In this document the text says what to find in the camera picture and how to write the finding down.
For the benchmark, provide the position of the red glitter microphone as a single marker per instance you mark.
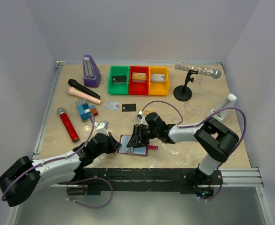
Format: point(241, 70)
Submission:
point(68, 124)

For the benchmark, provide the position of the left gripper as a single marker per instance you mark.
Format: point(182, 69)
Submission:
point(115, 145)

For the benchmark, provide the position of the gold credit card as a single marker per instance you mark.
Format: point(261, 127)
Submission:
point(145, 111)

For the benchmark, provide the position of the blue toy brick block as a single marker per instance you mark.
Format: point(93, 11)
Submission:
point(85, 110)

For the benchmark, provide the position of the silver glitter microphone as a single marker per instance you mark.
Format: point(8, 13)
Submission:
point(214, 73)

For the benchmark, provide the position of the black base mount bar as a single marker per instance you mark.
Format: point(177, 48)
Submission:
point(182, 180)

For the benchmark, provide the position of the black microphone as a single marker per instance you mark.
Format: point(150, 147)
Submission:
point(76, 85)

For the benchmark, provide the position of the black card stack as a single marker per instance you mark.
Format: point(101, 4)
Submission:
point(119, 80)

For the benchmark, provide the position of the gold card stack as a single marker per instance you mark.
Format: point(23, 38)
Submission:
point(139, 77)

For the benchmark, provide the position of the green plastic bin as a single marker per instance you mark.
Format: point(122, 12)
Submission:
point(119, 89)

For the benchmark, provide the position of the pink microphone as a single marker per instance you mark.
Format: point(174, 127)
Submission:
point(80, 94)

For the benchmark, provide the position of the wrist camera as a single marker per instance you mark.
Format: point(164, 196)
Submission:
point(102, 128)
point(142, 116)

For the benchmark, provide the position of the white metronome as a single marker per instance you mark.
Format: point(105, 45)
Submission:
point(223, 108)

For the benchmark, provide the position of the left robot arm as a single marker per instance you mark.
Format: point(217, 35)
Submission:
point(25, 176)

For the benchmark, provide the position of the purple metronome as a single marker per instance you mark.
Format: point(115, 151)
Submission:
point(91, 72)

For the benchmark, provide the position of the red leather card holder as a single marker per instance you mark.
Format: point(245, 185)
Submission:
point(141, 151)

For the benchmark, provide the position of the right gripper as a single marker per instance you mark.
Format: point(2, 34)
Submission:
point(137, 138)

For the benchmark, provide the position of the red plastic bin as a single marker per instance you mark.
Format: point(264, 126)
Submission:
point(138, 83)

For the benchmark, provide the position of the silver card stack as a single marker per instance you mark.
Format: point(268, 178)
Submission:
point(157, 78)

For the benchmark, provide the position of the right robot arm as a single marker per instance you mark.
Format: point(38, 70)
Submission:
point(216, 139)

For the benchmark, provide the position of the aluminium frame rail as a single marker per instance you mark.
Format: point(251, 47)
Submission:
point(42, 131)

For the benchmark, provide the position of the blue credit card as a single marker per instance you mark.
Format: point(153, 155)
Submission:
point(112, 106)

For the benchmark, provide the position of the grey credit card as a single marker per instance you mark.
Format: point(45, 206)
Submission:
point(128, 107)

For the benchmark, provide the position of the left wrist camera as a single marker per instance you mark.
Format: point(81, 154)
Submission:
point(102, 128)

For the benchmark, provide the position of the black microphone stand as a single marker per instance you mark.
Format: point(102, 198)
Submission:
point(182, 92)

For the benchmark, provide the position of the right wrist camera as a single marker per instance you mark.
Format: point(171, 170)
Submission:
point(142, 116)

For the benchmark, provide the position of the yellow plastic bin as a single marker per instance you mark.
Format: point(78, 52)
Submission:
point(159, 89)

